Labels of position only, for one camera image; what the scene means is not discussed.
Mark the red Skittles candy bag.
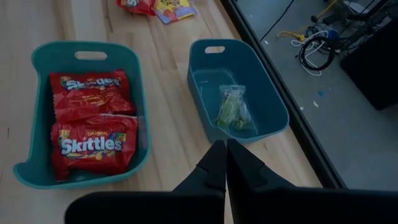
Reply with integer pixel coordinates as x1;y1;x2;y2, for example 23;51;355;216
49;68;137;124
50;114;139;182
116;0;157;16

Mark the long thin black cable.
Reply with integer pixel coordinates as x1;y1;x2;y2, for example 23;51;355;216
260;0;295;42

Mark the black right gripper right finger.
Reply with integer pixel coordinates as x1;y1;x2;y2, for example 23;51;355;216
226;138;398;224

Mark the clear green gummy bag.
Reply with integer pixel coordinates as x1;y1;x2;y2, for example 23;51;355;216
215;83;259;136

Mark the coiled black cable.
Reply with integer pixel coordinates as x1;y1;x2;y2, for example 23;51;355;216
298;35;337;72

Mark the teal plastic bin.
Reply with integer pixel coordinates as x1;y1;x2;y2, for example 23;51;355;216
12;40;152;190

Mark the yellow cable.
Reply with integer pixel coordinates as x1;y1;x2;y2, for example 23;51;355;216
276;0;338;43

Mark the bundle of cables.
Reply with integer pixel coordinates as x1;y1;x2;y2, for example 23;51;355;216
290;29;331;77

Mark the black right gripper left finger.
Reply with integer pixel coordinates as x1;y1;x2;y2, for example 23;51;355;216
64;139;227;224

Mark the dark blue plastic bin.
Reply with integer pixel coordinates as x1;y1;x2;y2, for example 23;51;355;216
186;38;290;146

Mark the yellow Sour Patch candy bag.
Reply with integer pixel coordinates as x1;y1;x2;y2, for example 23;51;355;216
154;0;198;25

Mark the black cabinet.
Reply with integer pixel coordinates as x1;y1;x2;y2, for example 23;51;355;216
339;17;398;111

